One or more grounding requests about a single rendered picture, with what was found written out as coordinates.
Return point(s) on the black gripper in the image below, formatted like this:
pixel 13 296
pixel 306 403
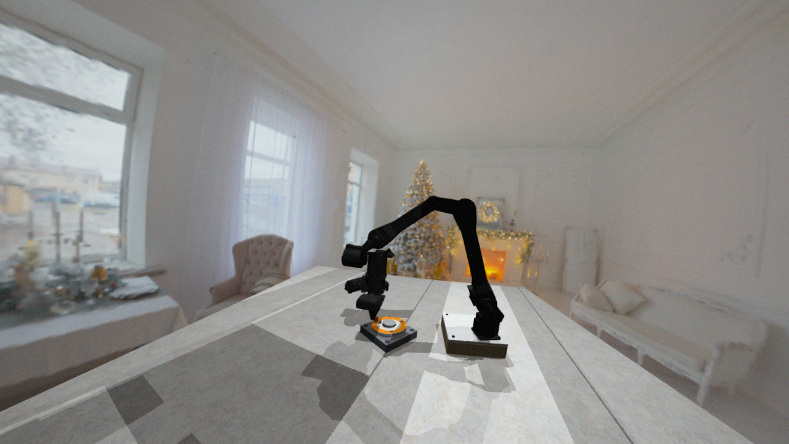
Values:
pixel 373 300

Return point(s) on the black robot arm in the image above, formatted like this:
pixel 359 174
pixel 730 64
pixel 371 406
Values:
pixel 487 321

